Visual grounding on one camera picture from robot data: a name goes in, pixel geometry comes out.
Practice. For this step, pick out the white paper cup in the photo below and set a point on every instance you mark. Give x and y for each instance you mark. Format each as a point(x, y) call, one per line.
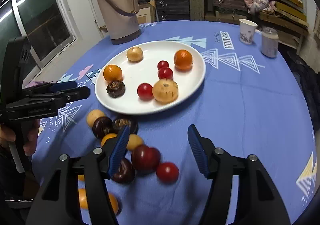
point(247, 31)

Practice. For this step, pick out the white framed window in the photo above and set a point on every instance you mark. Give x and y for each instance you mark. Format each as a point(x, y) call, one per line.
point(42, 20)

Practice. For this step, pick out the white leaning panel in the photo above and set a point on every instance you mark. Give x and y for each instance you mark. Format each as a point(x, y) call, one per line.
point(92, 2)

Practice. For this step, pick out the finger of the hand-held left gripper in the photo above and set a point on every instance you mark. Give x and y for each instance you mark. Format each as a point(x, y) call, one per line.
point(62, 86)
point(75, 94)

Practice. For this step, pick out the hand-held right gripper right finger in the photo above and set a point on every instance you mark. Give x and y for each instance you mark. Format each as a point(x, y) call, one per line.
point(197, 150)

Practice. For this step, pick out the pale yellow round fruit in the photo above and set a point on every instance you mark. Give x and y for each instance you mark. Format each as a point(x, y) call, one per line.
point(135, 54)
point(95, 116)

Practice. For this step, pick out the blue printed tablecloth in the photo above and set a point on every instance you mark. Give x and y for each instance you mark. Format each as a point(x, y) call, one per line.
point(237, 115)

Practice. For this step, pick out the pink cloth bundle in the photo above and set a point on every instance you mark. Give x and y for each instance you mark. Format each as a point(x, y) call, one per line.
point(258, 2)

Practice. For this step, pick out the dark water chestnut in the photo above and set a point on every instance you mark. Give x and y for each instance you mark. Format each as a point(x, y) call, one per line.
point(120, 123)
point(102, 127)
point(115, 89)

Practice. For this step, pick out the person's left hand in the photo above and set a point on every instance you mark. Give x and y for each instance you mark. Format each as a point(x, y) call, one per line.
point(31, 140)

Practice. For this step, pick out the yellow-orange round fruit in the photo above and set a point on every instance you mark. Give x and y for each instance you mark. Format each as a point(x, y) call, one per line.
point(108, 138)

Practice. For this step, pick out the beige thermos jug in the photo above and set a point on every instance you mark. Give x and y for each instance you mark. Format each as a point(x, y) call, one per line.
point(117, 15)

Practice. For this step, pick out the red cherry tomato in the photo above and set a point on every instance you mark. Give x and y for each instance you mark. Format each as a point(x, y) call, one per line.
point(163, 64)
point(165, 73)
point(167, 172)
point(145, 91)

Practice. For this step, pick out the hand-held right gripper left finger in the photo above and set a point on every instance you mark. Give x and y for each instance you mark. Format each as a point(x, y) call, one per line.
point(118, 150)

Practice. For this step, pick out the white oval plate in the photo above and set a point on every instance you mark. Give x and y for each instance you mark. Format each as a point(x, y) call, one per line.
point(150, 47)

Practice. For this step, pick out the orange mandarin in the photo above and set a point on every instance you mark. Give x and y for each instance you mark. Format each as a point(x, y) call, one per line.
point(183, 59)
point(113, 73)

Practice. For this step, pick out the grey drink can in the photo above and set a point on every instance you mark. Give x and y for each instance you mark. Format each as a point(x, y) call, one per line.
point(269, 45)

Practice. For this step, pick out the small yellow fruit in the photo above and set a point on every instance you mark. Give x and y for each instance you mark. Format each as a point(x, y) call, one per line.
point(135, 142)

